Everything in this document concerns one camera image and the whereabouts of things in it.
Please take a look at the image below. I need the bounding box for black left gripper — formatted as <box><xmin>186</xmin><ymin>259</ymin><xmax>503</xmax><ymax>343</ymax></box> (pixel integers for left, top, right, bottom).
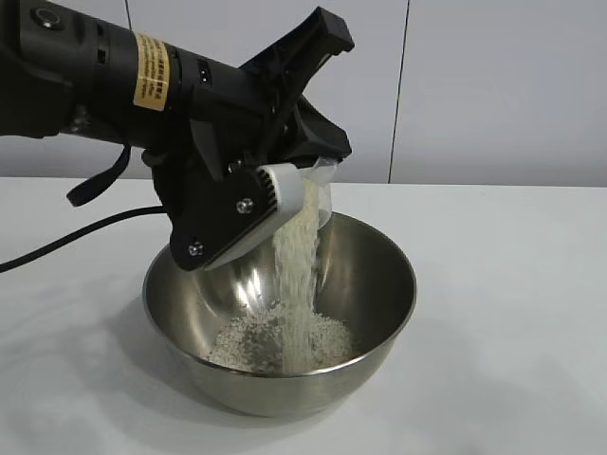
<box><xmin>188</xmin><ymin>8</ymin><xmax>356</xmax><ymax>182</ymax></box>

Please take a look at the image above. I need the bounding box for clear plastic measuring cup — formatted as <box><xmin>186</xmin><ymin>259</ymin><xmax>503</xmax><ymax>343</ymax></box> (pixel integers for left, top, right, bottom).
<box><xmin>296</xmin><ymin>157</ymin><xmax>340</xmax><ymax>233</ymax></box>

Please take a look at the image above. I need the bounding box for white uncooked rice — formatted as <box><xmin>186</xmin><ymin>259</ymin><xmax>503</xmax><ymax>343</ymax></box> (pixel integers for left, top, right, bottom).
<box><xmin>208</xmin><ymin>179</ymin><xmax>355</xmax><ymax>375</ymax></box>

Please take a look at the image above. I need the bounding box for stainless steel mixing bowl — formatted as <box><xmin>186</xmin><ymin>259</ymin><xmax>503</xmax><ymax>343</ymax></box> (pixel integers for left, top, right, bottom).
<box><xmin>141</xmin><ymin>208</ymin><xmax>418</xmax><ymax>418</ymax></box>

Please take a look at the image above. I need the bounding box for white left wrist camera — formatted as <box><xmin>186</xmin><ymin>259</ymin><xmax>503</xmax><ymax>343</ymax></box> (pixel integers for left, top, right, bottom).
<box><xmin>168</xmin><ymin>162</ymin><xmax>304</xmax><ymax>273</ymax></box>

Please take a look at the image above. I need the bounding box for black cable strap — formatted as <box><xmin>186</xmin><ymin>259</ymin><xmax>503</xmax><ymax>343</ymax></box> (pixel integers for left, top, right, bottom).
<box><xmin>65</xmin><ymin>143</ymin><xmax>133</xmax><ymax>208</ymax></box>

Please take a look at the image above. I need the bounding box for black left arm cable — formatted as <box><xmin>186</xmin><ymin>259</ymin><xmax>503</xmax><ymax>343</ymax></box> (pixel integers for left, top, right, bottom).
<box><xmin>0</xmin><ymin>205</ymin><xmax>168</xmax><ymax>275</ymax></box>

